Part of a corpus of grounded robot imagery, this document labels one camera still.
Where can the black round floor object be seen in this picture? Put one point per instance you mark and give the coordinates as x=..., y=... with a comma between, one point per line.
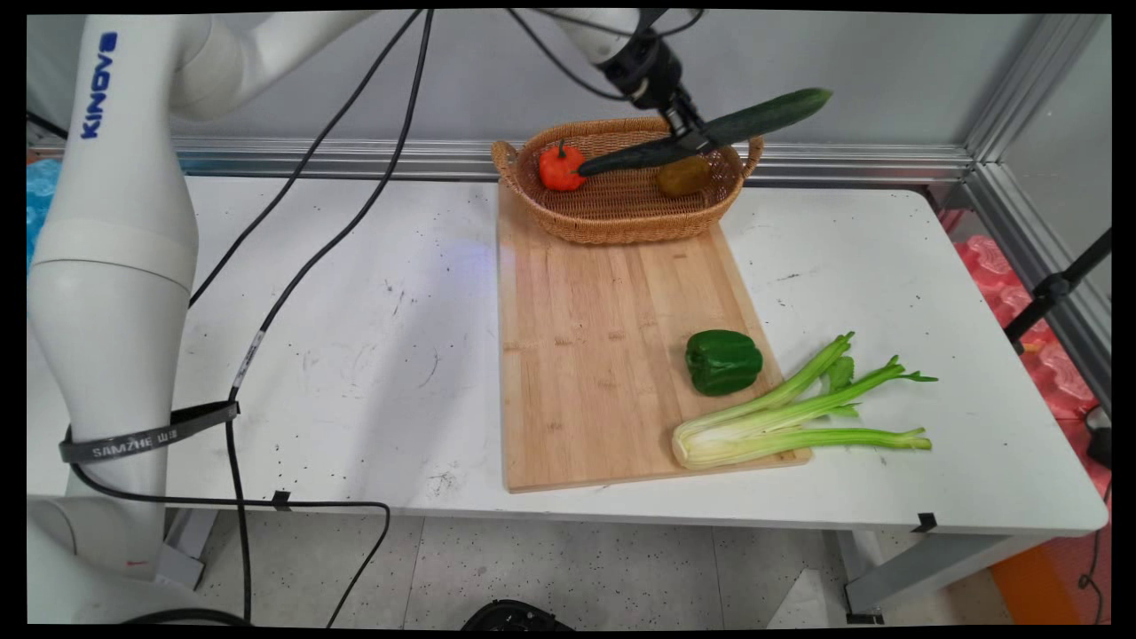
x=515, y=617

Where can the yellow brown round vegetable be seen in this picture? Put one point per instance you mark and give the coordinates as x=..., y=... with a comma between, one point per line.
x=683, y=177

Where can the grey table leg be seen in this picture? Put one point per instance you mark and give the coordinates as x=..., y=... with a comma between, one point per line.
x=191, y=550
x=932, y=568

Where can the black tripod leg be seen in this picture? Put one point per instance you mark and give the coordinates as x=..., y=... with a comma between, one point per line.
x=1052, y=288

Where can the dark green cucumber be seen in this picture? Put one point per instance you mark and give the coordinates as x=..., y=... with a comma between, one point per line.
x=772, y=114

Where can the orange floor object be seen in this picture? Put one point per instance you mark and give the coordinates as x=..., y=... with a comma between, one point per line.
x=1038, y=586

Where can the small red pepper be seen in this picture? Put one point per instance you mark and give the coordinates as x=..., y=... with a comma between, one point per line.
x=561, y=169

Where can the aluminium frame post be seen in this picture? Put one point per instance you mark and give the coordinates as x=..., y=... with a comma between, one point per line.
x=1029, y=89

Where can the small black device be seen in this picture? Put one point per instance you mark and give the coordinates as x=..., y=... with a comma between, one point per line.
x=1100, y=439

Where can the blue plastic wrap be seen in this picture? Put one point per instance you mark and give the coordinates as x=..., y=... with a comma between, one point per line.
x=40, y=204

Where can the long aluminium frame rail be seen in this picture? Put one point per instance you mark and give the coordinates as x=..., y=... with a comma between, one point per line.
x=311, y=158

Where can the celery bunch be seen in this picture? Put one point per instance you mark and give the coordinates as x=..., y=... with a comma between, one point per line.
x=754, y=435

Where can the woven wicker basket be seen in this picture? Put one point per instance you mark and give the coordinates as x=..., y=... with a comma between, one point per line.
x=621, y=213

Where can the red bubble wrap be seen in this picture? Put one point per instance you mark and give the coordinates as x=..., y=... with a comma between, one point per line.
x=1061, y=382

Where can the bamboo cutting board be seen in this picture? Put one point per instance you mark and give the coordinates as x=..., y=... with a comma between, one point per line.
x=603, y=355

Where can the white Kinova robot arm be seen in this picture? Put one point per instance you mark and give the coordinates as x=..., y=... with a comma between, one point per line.
x=106, y=311

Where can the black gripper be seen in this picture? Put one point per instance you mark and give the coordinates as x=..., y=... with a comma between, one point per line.
x=648, y=71

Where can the short aluminium frame rail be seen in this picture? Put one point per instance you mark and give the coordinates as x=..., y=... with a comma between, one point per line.
x=994, y=204

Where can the black tape clip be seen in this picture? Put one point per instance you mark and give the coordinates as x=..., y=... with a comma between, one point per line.
x=926, y=523
x=281, y=500

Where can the green bell pepper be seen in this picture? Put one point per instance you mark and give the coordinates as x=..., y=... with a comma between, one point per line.
x=723, y=362

